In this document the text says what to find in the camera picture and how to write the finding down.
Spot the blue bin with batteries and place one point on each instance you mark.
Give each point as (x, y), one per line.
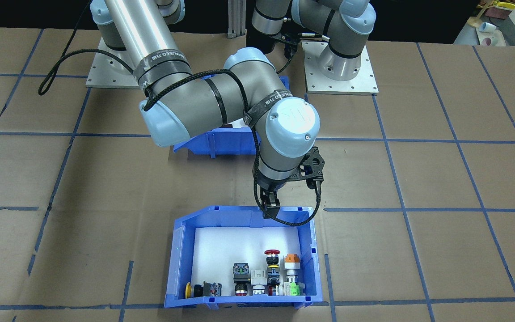
(230, 143)

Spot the yellow red box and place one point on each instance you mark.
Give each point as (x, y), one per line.
(503, 8)

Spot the yellow push button switch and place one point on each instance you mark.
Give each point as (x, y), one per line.
(197, 290)

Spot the white push button switch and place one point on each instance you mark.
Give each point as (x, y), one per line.
(257, 277)

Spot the aluminium frame post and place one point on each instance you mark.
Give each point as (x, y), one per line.
(236, 20)

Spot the wooden stand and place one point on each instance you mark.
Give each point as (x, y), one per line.
(475, 20)

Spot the white square base plate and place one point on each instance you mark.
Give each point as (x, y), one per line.
(105, 71)
(365, 80)

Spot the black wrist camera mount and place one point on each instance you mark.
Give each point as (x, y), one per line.
(313, 163)

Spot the pink white cup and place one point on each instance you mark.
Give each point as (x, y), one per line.
(488, 41)

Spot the blue bin with push buttons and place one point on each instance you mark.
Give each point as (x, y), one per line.
(221, 217)

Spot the orange push button switch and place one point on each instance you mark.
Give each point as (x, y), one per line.
(292, 264)

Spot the red mushroom emergency stop button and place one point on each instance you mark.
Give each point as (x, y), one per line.
(272, 268)

